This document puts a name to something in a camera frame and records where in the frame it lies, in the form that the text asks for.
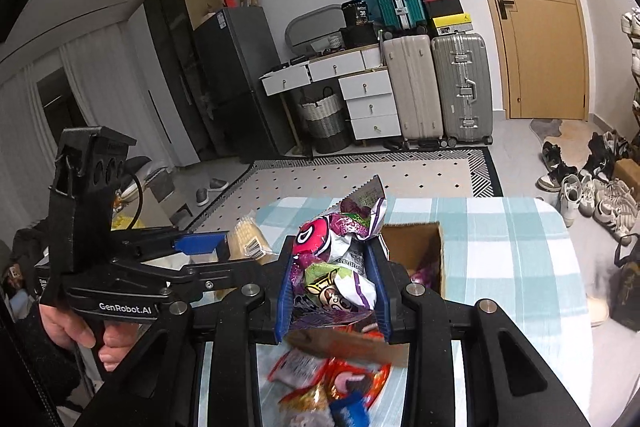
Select red chocolate pie packet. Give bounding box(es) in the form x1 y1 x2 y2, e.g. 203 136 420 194
325 357 394 409

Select wooden shoe rack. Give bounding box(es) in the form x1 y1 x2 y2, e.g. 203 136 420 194
620 4 640 134

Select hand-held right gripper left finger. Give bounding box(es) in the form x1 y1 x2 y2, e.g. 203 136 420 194
75 234 301 427

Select black printed bag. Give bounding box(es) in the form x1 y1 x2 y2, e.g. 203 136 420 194
341 0 376 28

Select woven laundry basket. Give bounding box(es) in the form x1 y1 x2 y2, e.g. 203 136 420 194
299 87 351 154

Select white drawer dresser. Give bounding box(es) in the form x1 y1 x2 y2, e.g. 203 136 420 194
260 44 401 146

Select beige suitcase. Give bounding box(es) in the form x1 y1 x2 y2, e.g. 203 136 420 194
381 32 446 148

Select grey door mat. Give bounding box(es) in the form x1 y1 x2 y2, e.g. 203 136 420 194
529 118 577 154

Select rows of sneakers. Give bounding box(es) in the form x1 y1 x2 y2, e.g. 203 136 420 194
620 6 640 72

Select silver suitcase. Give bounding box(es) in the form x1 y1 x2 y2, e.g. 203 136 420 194
431 32 494 148

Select grey oval mirror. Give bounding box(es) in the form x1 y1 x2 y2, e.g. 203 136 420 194
285 4 346 54

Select person's left forearm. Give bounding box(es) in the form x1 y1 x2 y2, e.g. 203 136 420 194
0 307 88 427

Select wooden door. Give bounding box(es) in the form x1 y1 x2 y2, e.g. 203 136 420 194
452 0 594 124

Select blue cookie packet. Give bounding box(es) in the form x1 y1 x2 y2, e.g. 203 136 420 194
330 392 372 427

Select black storage box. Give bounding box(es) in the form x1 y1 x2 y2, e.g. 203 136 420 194
340 26 383 48

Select person's left hand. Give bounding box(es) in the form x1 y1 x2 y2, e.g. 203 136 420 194
39 306 151 370

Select dark glass wardrobe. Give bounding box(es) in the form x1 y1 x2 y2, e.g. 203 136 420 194
142 0 221 168

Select purple cartoon snack packet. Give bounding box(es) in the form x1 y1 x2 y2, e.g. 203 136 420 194
285 174 388 343

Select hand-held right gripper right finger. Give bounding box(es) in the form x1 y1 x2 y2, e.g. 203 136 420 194
367 239 591 427

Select cardboard box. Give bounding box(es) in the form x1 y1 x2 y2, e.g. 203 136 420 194
260 221 453 427

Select black cable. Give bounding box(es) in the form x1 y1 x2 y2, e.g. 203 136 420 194
120 172 147 233

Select pile of assorted shoes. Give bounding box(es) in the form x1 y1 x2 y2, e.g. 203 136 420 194
536 129 640 249

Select white curtain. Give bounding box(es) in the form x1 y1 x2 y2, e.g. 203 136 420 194
0 14 177 188

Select white red small snack packet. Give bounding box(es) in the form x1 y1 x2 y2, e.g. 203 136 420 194
267 351 327 389

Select teal checked tablecloth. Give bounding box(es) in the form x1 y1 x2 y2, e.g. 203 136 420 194
200 194 589 427

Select plain purple snack packet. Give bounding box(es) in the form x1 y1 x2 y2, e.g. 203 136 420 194
410 264 441 289

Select pale yellow wafer packet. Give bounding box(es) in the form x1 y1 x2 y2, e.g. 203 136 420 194
227 214 274 266

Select black paper bag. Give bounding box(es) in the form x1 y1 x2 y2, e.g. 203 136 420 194
607 234 640 334

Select dark grey refrigerator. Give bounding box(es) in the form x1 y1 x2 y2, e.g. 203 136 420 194
192 6 296 164

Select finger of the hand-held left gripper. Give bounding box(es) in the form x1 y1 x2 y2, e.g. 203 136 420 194
111 228 231 264
75 256 267 304

